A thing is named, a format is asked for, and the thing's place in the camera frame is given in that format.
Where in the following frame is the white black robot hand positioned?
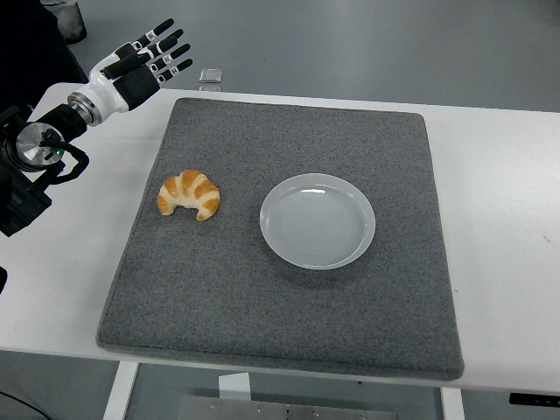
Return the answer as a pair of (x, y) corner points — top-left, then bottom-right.
(80, 17), (194, 125)

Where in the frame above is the golden croissant bread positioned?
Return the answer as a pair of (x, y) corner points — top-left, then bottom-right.
(156, 168), (221, 222)

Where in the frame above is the round pale grey plate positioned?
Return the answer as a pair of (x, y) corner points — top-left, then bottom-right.
(259, 172), (377, 270)

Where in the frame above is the grey metal plate with screws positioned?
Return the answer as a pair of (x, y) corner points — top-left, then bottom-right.
(178, 394), (382, 420)

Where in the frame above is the grey mesh waste bin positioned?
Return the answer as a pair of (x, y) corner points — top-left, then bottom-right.
(41, 0), (88, 44)

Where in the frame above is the black bulky object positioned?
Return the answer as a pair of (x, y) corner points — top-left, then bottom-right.
(0, 0), (91, 115)

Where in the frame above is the grey felt table mat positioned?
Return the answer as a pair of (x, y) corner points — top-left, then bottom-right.
(95, 96), (466, 382)

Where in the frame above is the white table leg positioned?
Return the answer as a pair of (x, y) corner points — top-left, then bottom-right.
(440, 387), (466, 420)
(103, 361), (140, 420)

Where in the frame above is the black table control panel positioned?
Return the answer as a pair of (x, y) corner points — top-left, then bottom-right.
(508, 392), (560, 406)

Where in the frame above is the black floor cable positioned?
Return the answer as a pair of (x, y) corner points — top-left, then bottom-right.
(0, 388), (34, 415)

